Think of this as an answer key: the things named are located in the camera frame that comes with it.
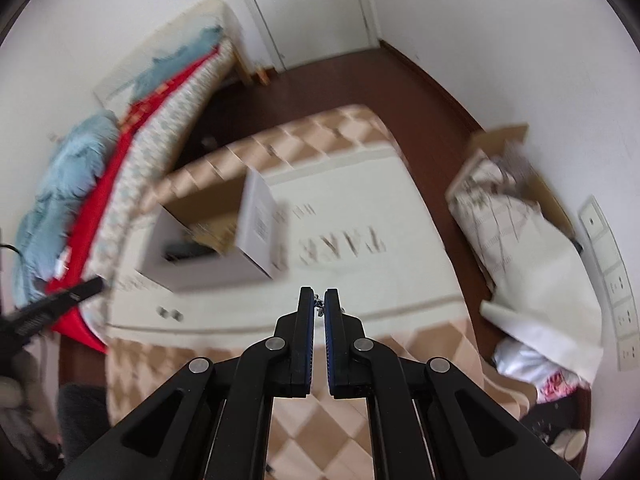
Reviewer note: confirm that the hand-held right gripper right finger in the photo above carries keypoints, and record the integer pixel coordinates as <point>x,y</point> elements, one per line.
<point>330,345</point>

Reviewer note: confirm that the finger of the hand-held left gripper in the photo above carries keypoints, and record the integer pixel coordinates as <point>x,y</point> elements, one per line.
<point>75,294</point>

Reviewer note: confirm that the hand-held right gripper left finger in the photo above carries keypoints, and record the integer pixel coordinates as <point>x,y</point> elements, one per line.
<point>309,345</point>

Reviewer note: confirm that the white cardboard box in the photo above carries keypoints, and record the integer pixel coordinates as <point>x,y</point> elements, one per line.
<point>200,275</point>

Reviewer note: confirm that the checked printed tablecloth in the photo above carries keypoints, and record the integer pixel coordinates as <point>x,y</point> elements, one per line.
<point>360,280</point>

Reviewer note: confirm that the black fleece garment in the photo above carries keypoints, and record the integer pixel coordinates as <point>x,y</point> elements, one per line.
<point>82,410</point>

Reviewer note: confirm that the bed with red blanket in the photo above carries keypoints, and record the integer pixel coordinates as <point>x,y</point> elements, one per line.
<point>95,195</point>

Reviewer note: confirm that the light blue quilted duvet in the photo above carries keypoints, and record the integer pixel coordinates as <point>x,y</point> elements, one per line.
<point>65,170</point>

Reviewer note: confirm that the white plastic bag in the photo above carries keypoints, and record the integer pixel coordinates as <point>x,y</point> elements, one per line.
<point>515,357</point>

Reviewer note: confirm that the pink printed bag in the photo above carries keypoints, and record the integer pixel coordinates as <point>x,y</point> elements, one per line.
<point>557,385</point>

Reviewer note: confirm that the white round container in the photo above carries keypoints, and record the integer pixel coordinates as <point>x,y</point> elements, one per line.
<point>567,444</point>

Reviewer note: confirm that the cream headboard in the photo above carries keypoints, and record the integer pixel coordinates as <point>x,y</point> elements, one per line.
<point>165,45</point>

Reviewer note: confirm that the brown cardboard box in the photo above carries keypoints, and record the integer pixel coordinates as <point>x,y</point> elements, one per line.
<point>500,137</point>

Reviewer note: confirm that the light blue folded blanket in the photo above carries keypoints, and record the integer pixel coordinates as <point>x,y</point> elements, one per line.
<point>200,42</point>

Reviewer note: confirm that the white power strip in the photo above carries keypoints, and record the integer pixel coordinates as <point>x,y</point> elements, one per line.
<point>607,260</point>

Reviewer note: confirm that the white door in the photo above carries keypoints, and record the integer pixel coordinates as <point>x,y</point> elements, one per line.
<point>310,10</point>

